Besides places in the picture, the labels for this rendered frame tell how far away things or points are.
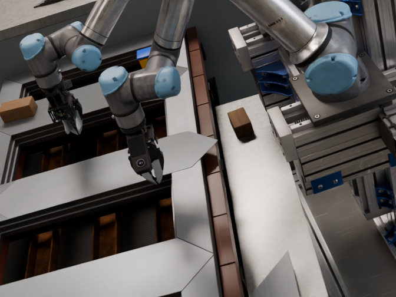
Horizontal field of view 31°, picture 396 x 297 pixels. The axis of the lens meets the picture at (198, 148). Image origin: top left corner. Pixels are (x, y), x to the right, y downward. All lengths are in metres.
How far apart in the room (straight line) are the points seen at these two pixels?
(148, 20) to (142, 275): 1.27
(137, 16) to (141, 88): 1.07
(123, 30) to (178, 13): 1.07
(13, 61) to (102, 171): 0.89
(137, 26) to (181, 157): 0.85
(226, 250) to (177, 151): 0.41
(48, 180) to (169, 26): 0.72
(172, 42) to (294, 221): 0.63
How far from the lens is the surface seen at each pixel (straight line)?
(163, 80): 1.72
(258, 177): 2.22
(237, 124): 2.37
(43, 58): 2.09
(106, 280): 1.83
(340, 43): 1.64
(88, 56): 1.97
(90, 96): 2.54
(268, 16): 1.57
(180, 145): 2.13
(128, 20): 2.79
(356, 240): 2.60
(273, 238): 2.02
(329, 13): 1.73
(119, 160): 2.17
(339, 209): 2.72
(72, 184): 2.17
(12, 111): 2.58
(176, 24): 1.76
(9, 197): 2.26
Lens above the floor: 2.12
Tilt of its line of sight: 37 degrees down
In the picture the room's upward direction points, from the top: 21 degrees counter-clockwise
